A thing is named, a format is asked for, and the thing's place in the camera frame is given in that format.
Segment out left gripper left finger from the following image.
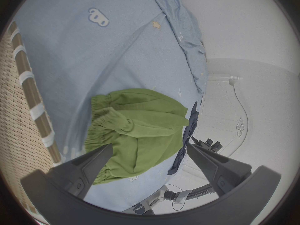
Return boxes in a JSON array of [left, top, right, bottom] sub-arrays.
[[48, 143, 113, 200]]

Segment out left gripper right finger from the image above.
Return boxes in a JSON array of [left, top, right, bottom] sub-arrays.
[[187, 144, 253, 198]]

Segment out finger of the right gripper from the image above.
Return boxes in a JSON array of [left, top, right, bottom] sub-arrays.
[[191, 136, 204, 147]]

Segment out green shorts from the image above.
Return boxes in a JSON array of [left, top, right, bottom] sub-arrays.
[[84, 89, 190, 185]]

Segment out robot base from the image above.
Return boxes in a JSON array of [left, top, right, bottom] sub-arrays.
[[128, 184, 170, 216]]

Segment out round woven basket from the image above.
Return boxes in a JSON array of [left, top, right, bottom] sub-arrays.
[[0, 21, 65, 220]]

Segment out bed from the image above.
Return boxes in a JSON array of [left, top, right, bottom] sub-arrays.
[[13, 0, 299, 214]]

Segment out dark blue T-shirt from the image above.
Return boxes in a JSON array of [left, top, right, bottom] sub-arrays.
[[167, 101, 199, 175]]

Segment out pale blue quilt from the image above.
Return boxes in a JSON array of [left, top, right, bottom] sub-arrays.
[[143, 0, 209, 94]]

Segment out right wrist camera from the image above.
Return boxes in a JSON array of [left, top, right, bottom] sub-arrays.
[[206, 138, 223, 153]]

